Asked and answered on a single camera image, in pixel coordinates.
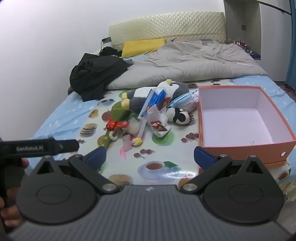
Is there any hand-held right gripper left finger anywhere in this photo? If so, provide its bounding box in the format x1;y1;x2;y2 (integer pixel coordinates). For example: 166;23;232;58
28;146;117;195

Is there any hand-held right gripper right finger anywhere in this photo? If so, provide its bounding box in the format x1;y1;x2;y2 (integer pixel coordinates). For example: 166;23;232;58
178;146;271;194

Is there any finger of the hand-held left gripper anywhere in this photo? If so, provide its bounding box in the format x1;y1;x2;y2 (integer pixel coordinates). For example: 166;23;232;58
54;139;80;154

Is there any red foil wrapper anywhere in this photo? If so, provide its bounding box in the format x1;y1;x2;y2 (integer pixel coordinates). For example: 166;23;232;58
106;119;129;131

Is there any orange cardboard box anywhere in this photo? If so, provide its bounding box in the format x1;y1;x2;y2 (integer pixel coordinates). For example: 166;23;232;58
198;85;296;169

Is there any clear plastic packet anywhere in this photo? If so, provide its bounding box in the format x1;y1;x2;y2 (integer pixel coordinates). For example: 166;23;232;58
126;116;147;140

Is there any blue face mask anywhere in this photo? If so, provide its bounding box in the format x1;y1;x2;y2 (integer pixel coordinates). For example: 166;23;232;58
168;93;194;109

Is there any blue white plastic bag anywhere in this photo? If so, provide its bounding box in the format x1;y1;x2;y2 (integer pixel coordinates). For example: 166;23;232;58
138;88;172;121

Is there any person's left hand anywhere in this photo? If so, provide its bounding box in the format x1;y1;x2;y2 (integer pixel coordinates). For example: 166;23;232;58
0;159;30;229

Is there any food print plastic mat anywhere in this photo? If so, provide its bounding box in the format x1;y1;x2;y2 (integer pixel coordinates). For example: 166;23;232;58
80;79;292;186

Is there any light blue bedsheet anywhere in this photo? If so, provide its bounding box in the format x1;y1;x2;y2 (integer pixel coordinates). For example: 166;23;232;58
33;74;296;139

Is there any small panda plush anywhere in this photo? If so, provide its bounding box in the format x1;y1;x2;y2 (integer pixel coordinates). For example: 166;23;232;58
166;107;193;126

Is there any green fabric massage bat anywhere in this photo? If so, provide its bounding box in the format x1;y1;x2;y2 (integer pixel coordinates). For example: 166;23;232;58
99;101;133;172

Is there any crumpled white wrapper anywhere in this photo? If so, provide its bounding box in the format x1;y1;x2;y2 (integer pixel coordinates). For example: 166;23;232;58
147;105;172;138

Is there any pale pink bottle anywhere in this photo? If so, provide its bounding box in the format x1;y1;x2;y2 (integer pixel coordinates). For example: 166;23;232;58
183;94;200;112

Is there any grey white penguin plush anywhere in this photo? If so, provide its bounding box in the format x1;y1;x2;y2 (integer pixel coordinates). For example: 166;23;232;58
120;79;190;112

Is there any black clothing pile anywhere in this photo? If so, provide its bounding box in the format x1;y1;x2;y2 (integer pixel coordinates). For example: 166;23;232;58
69;53;134;102

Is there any grey duvet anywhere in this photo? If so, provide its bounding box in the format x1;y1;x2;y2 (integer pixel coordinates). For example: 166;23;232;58
106;40;269;91

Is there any dark cloth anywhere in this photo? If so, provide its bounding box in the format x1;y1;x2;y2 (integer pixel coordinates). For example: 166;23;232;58
99;46;123;57

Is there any yellow pillow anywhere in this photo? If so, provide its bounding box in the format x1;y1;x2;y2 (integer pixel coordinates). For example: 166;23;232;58
121;38;166;58

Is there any row of small bottles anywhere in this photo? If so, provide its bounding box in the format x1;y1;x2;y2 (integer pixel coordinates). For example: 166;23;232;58
232;39;248;49

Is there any blue curtain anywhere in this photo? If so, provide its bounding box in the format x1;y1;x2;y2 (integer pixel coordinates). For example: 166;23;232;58
284;14;296;89

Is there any cream quilted headboard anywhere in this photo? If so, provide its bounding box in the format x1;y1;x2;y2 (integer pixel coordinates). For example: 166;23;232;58
109;11;226;50

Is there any white wardrobe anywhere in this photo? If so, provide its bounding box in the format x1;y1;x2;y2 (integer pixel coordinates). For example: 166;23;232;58
224;0;296;61

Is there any black rod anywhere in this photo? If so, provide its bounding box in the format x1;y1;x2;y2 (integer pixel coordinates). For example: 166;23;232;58
258;0;296;15

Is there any black wall charger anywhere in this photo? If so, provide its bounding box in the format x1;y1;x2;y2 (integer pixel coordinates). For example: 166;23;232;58
100;37;112;50

